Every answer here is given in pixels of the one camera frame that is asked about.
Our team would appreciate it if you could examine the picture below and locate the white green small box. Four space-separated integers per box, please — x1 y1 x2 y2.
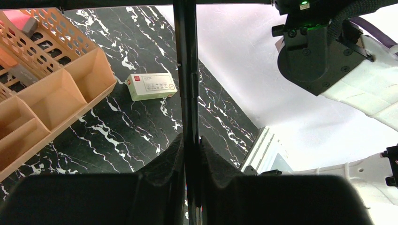
125 73 177 101

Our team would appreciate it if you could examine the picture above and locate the aluminium frame rail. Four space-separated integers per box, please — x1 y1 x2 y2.
239 126 293 175

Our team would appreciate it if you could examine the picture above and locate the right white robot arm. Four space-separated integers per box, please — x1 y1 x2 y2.
268 0 398 130

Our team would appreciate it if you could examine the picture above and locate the black pink folding umbrella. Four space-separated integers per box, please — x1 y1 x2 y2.
0 0 398 225

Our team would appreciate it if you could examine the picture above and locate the pink grey eraser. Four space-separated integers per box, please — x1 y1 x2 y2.
3 10 38 38

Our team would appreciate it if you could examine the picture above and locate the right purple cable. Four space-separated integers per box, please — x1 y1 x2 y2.
350 16 398 57

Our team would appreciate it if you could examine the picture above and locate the orange plastic desk organizer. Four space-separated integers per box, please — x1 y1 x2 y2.
0 8 116 180

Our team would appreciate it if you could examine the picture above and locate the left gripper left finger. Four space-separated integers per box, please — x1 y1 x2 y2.
0 135 184 225

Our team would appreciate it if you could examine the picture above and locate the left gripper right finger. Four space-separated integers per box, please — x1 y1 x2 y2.
199 137 372 225

